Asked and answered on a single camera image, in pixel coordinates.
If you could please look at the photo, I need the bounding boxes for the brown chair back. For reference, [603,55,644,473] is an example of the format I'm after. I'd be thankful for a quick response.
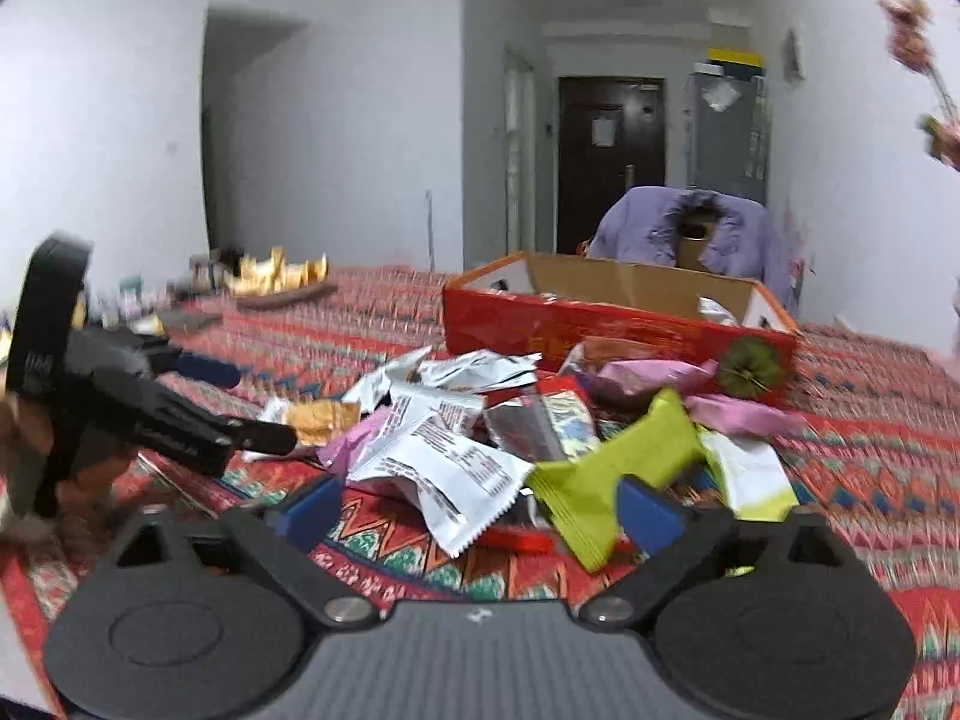
[675,208,719,271]

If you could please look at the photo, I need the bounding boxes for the yellow box on cabinet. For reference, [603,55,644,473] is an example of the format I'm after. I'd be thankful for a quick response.
[706,47,765,82]

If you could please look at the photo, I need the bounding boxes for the pink snack packet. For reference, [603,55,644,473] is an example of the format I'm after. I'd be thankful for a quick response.
[589,359,805,437]
[317,406,391,479]

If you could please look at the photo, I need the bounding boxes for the white snack packet upper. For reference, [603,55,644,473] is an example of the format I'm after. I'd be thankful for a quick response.
[340,346,542,413]

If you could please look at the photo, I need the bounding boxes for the lime green snack packet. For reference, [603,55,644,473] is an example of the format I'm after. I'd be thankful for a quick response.
[526,388,706,572]

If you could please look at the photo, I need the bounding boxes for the dark entrance door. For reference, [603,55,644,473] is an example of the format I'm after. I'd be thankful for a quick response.
[556,76,667,254]

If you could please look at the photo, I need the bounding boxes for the patterned red tablecloth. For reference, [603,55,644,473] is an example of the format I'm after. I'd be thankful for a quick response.
[0,262,960,720]

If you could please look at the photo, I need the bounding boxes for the left hand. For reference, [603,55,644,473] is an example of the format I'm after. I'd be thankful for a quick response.
[2,394,139,543]

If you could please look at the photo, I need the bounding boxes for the gold orange snack packet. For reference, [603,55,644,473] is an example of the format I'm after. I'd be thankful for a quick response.
[260,397,359,445]

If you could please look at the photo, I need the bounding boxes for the bowl of orange peels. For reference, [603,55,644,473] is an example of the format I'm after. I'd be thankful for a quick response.
[226,247,337,312]

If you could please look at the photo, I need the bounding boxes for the red silver snack packet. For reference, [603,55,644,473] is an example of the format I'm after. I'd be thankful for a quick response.
[483,376,601,463]

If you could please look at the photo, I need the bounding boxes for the grey cabinet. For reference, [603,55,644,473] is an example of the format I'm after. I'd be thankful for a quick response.
[686,62,771,205]

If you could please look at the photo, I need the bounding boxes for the purple puffer jacket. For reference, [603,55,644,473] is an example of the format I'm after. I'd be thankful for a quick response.
[587,185,793,310]

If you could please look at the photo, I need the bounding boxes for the white printed snack packet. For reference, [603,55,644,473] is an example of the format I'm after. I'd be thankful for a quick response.
[347,413,534,557]

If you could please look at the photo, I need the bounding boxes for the dried pink flowers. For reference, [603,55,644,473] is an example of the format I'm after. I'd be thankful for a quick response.
[877,0,958,171]

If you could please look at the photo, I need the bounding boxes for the red cardboard box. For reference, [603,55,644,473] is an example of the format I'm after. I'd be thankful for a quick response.
[443,252,800,405]

